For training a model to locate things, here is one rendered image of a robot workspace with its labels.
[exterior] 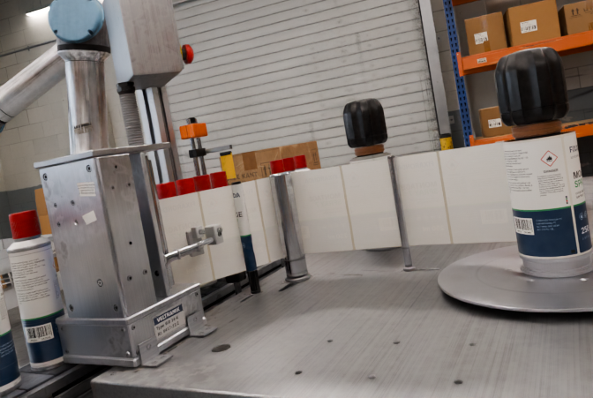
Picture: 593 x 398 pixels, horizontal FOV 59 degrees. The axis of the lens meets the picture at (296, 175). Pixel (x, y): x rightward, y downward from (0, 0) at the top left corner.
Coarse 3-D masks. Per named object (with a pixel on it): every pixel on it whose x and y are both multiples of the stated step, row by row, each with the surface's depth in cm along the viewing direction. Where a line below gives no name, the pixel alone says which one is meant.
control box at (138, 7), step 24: (120, 0) 94; (144, 0) 96; (168, 0) 98; (120, 24) 96; (144, 24) 96; (168, 24) 98; (120, 48) 100; (144, 48) 96; (168, 48) 98; (120, 72) 104; (144, 72) 96; (168, 72) 98
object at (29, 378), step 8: (224, 280) 100; (216, 288) 95; (24, 368) 69; (56, 368) 67; (64, 368) 66; (24, 376) 66; (32, 376) 65; (40, 376) 65; (48, 376) 64; (24, 384) 63; (32, 384) 63; (40, 384) 63; (16, 392) 61; (24, 392) 61
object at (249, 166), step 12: (300, 144) 182; (312, 144) 191; (240, 156) 174; (252, 156) 172; (264, 156) 170; (276, 156) 168; (288, 156) 172; (312, 156) 189; (240, 168) 175; (252, 168) 173; (264, 168) 171; (312, 168) 188; (228, 180) 178; (240, 180) 176; (252, 180) 173
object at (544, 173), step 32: (512, 64) 64; (544, 64) 63; (512, 96) 65; (544, 96) 63; (512, 128) 68; (544, 128) 65; (512, 160) 66; (544, 160) 64; (576, 160) 64; (512, 192) 68; (544, 192) 64; (576, 192) 64; (544, 224) 64; (576, 224) 64; (544, 256) 65; (576, 256) 64
